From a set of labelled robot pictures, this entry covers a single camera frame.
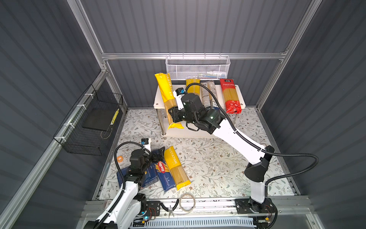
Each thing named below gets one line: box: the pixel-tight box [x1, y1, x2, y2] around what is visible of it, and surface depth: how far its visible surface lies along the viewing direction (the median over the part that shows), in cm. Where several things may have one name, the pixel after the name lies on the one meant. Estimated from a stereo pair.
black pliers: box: [160, 198, 180, 219], surface depth 75 cm
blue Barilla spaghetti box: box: [154, 160, 176, 192], surface depth 84 cm
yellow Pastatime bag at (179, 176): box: [163, 145, 192, 191], surface depth 86 cm
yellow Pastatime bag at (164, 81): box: [154, 72, 184, 130], surface depth 70 cm
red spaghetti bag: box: [220, 78, 242, 115], surface depth 77 cm
